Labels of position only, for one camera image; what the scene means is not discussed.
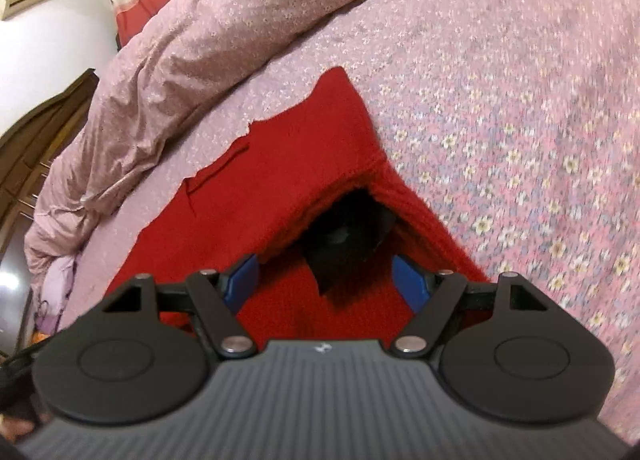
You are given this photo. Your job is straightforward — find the pink floral bedsheet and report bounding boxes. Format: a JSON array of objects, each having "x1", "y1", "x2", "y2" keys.
[{"x1": 60, "y1": 0, "x2": 640, "y2": 443}]

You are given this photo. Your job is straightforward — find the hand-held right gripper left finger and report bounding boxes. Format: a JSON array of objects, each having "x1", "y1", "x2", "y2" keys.
[{"x1": 102, "y1": 254, "x2": 260, "y2": 358}]

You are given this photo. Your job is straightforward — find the black fabric piece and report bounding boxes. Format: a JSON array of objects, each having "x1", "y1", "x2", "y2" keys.
[{"x1": 299, "y1": 190, "x2": 397, "y2": 297}]

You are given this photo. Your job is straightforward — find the lilac cloth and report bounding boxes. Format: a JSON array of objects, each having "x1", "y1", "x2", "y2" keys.
[{"x1": 34, "y1": 252, "x2": 82, "y2": 337}]

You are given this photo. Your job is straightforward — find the glossy brown bed headboard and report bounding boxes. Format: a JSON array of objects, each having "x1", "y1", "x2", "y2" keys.
[{"x1": 0, "y1": 220, "x2": 37, "y2": 356}]

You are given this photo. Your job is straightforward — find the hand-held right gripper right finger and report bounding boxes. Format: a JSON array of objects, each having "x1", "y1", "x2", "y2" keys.
[{"x1": 391, "y1": 255, "x2": 548, "y2": 359}]

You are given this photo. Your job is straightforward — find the red knit garment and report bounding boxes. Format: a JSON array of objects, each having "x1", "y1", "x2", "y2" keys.
[{"x1": 105, "y1": 66, "x2": 493, "y2": 341}]

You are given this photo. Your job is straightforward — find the pink floral quilt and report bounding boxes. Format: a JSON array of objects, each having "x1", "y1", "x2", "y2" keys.
[{"x1": 24, "y1": 0, "x2": 453, "y2": 285}]

